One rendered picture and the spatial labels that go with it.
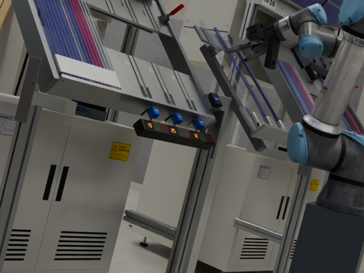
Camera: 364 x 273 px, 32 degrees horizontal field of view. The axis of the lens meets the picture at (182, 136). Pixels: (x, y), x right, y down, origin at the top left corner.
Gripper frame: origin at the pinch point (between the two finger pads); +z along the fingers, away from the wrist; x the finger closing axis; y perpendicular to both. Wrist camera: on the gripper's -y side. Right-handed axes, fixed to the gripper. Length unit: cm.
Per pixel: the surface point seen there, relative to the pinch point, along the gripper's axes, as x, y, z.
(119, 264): -32, -55, 93
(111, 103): 58, -22, 15
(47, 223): 42, -45, 62
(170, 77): 25.1, -7.4, 13.0
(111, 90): 63, -20, 11
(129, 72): 47, -10, 14
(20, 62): -238, 191, 329
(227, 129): -10.8, -20.6, 14.8
